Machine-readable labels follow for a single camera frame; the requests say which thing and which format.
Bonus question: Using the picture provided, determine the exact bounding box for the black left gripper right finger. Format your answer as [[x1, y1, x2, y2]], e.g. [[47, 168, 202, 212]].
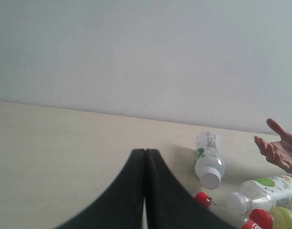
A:
[[145, 149, 233, 229]]

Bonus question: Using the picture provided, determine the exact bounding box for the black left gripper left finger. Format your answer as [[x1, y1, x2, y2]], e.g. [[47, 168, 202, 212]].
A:
[[57, 149, 146, 229]]

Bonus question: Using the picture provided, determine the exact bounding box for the white cap green label bottle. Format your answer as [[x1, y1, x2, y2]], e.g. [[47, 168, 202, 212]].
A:
[[194, 131, 225, 190]]

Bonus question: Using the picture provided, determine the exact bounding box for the clear bottle red cap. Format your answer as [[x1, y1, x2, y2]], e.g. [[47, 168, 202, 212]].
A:
[[194, 192, 258, 229]]

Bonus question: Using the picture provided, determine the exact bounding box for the clear bottle white cartoon label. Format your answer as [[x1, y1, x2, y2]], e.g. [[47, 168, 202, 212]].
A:
[[225, 175, 292, 214]]

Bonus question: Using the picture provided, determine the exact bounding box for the yellow label bottle red cap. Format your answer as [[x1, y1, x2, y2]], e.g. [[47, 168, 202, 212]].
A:
[[249, 207, 292, 229]]

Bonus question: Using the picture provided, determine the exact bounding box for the person's open hand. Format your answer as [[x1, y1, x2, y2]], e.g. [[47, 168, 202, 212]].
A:
[[254, 118, 292, 174]]

